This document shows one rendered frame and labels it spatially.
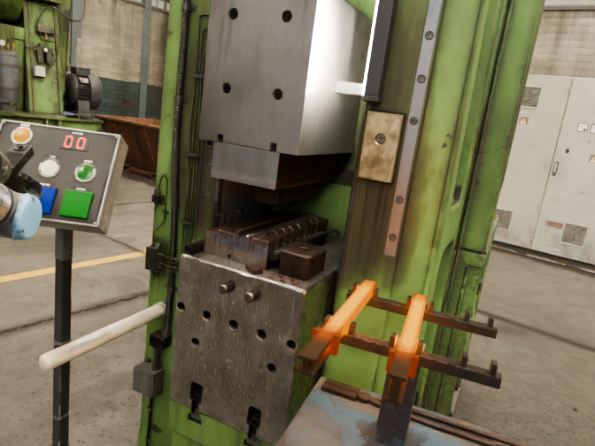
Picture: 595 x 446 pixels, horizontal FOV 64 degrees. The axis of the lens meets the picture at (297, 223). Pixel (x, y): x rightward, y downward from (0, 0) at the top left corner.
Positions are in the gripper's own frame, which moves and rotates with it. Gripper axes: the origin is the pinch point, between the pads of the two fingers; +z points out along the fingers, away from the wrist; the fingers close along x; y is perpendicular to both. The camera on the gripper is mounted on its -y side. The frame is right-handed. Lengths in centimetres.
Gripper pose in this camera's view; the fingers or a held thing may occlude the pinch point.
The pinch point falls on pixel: (35, 194)
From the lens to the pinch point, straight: 146.2
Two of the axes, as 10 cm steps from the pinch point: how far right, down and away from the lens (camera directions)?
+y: -1.2, 9.5, -3.0
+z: -0.6, 2.9, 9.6
